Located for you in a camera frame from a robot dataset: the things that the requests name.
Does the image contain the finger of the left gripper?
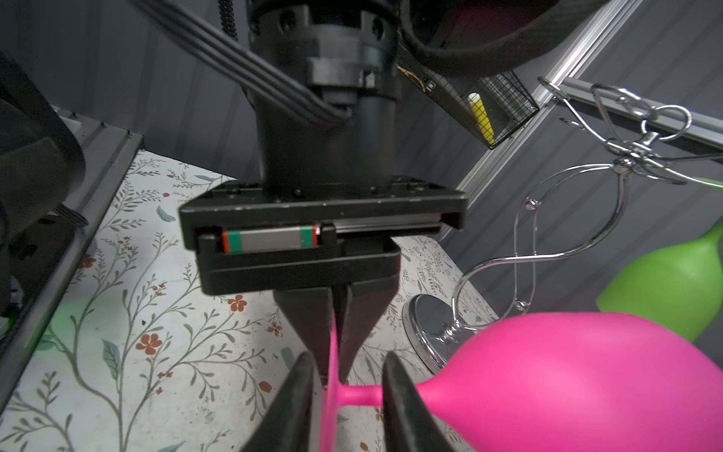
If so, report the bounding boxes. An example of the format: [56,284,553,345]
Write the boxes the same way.
[337,276,399,382]
[273,287,333,384]

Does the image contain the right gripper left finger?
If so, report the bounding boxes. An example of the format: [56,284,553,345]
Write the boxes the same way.
[241,351,316,452]

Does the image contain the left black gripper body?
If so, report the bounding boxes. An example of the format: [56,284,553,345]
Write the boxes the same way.
[179,176,468,295]

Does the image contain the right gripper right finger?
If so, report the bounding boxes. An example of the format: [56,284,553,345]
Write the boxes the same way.
[382,352,453,452]

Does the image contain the pink plastic wine glass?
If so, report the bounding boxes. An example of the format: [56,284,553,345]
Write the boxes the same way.
[319,312,723,452]

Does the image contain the green plastic wine glass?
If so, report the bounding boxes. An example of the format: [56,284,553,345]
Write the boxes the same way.
[596,220,722,343]

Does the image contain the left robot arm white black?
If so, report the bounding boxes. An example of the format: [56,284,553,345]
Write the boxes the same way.
[137,1,601,381]

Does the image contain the yellow item in black basket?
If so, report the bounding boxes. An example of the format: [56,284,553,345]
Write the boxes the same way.
[468,92,494,145]

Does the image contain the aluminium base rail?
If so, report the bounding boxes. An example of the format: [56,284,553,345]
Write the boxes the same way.
[1,108,144,407]

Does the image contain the black wire basket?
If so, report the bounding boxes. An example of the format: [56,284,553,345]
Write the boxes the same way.
[397,43,540,149]

